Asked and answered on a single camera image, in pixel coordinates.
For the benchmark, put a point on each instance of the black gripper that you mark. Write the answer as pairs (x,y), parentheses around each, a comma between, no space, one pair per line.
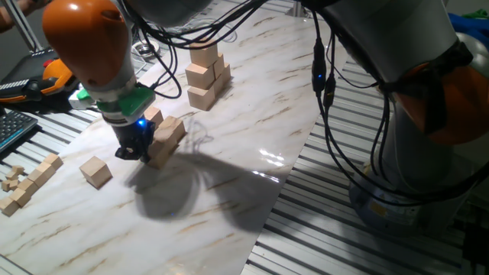
(131,135)

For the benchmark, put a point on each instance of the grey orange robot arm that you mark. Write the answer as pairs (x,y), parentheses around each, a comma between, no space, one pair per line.
(88,38)

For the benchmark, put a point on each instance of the person right forearm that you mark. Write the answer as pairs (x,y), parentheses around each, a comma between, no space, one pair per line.
(28,7)

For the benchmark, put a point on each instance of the white power adapter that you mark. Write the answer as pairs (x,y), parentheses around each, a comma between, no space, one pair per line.
(78,101)

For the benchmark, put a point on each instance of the small wooden cube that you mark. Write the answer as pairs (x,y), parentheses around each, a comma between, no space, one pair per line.
(37,177)
(28,186)
(20,196)
(53,160)
(8,206)
(46,170)

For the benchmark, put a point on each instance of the marble pattern mat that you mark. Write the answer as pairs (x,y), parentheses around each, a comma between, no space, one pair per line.
(114,237)

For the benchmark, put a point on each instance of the black orange teach pendant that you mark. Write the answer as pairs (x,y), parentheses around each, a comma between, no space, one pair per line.
(53,76)

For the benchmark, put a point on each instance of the tiny wooden cube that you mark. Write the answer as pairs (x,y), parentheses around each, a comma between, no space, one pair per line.
(18,169)
(11,175)
(14,184)
(5,185)

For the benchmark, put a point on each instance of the black keyboard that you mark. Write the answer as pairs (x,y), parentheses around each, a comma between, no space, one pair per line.
(15,128)

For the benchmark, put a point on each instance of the blue bag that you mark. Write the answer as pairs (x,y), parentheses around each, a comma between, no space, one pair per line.
(470,26)

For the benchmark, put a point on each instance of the green cloth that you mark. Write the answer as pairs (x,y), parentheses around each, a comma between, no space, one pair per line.
(477,14)

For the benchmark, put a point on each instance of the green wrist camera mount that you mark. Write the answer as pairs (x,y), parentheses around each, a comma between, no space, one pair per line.
(133,102)

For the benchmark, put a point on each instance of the aluminium frame post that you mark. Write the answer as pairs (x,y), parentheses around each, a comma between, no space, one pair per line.
(22,24)

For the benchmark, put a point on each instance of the aluminium frame beam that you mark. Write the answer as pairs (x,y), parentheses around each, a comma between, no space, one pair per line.
(296,7)

